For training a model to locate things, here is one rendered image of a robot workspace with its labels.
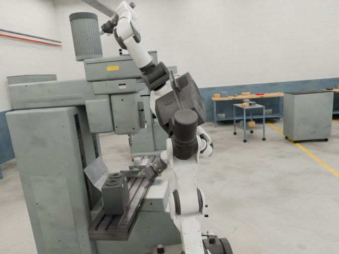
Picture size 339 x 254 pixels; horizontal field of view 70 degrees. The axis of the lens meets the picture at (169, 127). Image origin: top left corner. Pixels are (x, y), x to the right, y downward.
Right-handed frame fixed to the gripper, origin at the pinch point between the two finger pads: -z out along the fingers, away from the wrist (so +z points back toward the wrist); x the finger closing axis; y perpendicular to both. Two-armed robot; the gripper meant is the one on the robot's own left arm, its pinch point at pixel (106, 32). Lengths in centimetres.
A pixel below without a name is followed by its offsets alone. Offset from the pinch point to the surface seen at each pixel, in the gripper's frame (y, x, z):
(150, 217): -134, 9, -38
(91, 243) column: -139, -19, -84
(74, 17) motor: 21.5, -4.9, -18.4
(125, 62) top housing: -21.1, 8.4, -1.8
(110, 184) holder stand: -94, -28, -17
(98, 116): -47, -3, -37
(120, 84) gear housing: -33.0, 6.4, -12.4
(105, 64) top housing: -16.4, 1.5, -13.5
